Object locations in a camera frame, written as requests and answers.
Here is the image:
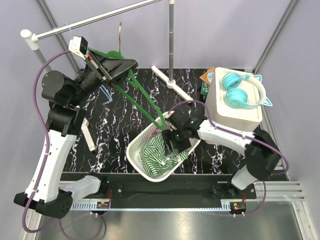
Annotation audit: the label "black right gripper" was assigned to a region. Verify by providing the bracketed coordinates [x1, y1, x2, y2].
[161, 127, 192, 157]

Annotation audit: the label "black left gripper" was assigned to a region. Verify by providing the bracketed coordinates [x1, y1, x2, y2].
[69, 48, 138, 106]

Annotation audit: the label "pink tank top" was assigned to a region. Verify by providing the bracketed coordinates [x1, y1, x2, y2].
[147, 127, 163, 140]

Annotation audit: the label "green plastic hanger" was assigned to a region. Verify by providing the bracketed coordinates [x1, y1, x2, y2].
[88, 21, 176, 131]

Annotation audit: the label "light blue wire hanger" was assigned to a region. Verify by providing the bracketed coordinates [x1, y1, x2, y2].
[99, 84, 113, 102]

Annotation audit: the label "green striped tank top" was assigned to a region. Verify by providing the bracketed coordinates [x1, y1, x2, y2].
[140, 136, 189, 179]

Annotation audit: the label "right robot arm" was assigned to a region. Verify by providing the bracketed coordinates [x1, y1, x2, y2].
[165, 111, 281, 199]

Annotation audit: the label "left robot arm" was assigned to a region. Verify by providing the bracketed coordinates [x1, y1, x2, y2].
[13, 49, 138, 219]

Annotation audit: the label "black marble pattern mat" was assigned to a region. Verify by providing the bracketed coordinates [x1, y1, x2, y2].
[63, 68, 246, 174]

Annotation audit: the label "white storage bin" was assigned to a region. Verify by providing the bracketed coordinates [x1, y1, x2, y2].
[204, 67, 267, 132]

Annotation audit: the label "white perforated plastic basket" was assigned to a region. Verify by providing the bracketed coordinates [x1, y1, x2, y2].
[126, 111, 201, 183]

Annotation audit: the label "green circuit board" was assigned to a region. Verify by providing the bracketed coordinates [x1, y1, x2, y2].
[200, 81, 210, 96]

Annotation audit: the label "teal cat ear headphones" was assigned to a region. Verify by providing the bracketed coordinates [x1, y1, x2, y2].
[221, 72, 273, 109]

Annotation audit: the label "white metal clothes rack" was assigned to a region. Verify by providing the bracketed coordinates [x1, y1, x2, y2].
[20, 0, 193, 152]

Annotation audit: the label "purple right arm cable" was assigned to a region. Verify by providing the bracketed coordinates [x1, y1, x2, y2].
[166, 99, 290, 218]

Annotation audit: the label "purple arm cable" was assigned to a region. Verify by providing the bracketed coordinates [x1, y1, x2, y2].
[166, 99, 290, 218]
[21, 51, 76, 233]

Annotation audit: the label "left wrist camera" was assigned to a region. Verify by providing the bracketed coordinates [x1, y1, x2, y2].
[68, 36, 88, 58]

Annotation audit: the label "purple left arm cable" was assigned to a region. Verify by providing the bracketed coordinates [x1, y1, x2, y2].
[21, 51, 76, 233]

